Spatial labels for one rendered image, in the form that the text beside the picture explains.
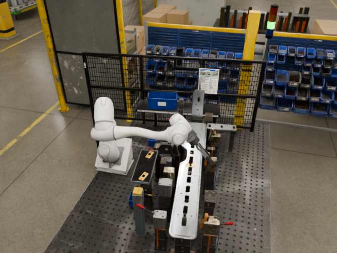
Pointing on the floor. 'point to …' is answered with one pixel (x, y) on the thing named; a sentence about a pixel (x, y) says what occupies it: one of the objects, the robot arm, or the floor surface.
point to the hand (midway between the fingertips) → (210, 159)
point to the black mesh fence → (167, 83)
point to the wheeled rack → (22, 8)
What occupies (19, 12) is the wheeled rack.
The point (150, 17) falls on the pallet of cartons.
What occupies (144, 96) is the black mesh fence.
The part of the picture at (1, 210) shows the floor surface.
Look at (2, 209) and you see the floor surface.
